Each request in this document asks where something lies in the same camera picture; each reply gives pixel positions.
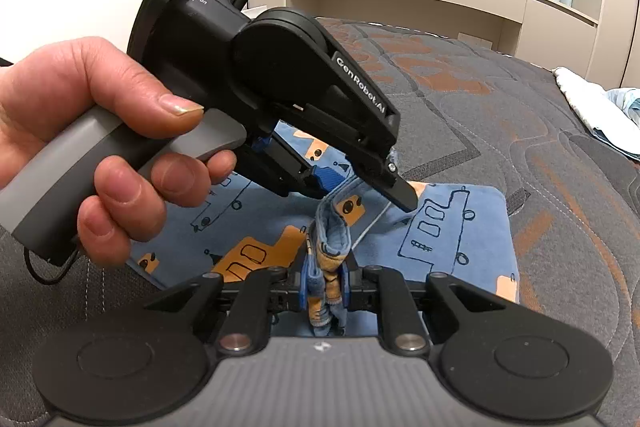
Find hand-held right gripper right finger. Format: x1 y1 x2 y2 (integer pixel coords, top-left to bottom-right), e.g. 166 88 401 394
340 265 507 354

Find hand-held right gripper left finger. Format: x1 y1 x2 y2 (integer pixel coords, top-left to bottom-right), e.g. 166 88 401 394
144 266 307 354

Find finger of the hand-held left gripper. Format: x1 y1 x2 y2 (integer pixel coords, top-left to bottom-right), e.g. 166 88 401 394
251 129 347 202
350 142 420 214

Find blue pants with orange cars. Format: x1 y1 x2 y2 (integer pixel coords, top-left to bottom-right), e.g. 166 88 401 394
127 119 522 339

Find person's left hand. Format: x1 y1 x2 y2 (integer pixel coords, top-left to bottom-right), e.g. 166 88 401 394
0 37 237 266

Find grey patterned bed mattress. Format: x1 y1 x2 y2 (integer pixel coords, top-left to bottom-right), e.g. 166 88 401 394
0 17 640 427

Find socket panel under cabinet shelf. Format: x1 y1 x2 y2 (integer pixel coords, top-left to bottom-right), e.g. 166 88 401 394
459 34 494 51

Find light blue blanket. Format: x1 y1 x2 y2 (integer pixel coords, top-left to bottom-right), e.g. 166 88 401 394
552 67 640 160

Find black cable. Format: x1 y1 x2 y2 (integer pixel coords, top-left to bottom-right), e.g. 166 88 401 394
23 247 82 284

